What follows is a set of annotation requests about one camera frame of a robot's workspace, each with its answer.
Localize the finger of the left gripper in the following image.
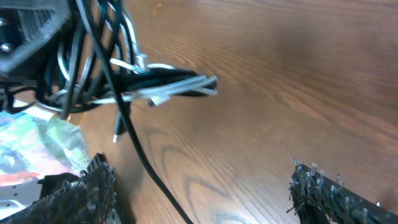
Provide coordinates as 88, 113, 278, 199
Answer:
1, 0, 75, 77

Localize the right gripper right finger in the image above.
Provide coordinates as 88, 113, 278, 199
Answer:
289, 159, 397, 224

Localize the black usb cable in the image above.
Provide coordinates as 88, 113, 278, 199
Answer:
0, 0, 218, 224

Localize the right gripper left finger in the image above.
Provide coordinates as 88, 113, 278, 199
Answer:
1, 153, 118, 224

